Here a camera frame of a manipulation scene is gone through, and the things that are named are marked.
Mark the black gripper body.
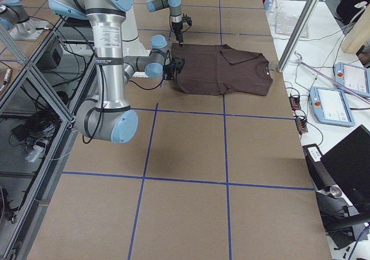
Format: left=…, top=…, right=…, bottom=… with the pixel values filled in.
left=172, top=23, right=183, bottom=36
left=165, top=57, right=185, bottom=80

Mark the dark brown t-shirt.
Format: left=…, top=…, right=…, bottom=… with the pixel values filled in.
left=171, top=43, right=273, bottom=96

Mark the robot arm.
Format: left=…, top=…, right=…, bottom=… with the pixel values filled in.
left=146, top=0, right=192, bottom=47
left=48, top=0, right=171, bottom=143

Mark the clear plastic bag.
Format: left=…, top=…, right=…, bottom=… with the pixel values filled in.
left=275, top=10, right=299, bottom=36

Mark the white reacher grabber tool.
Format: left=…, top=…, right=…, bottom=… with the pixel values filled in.
left=294, top=51, right=369, bottom=104

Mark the near teach pendant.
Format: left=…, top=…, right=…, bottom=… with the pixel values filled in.
left=309, top=87, right=355, bottom=127

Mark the teach pendant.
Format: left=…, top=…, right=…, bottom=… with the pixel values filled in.
left=334, top=62, right=369, bottom=98
left=309, top=87, right=355, bottom=127

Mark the far teach pendant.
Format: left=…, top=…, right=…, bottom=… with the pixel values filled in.
left=334, top=62, right=369, bottom=98

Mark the black monitor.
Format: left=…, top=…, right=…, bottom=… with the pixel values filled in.
left=321, top=125, right=369, bottom=213

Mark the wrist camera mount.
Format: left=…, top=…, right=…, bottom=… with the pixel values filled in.
left=182, top=14, right=193, bottom=27

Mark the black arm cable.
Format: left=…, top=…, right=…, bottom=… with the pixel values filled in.
left=127, top=72, right=171, bottom=90

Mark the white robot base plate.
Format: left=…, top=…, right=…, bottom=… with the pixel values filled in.
left=121, top=8, right=149, bottom=83

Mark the aluminium frame post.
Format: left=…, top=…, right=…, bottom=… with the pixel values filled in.
left=277, top=0, right=319, bottom=72

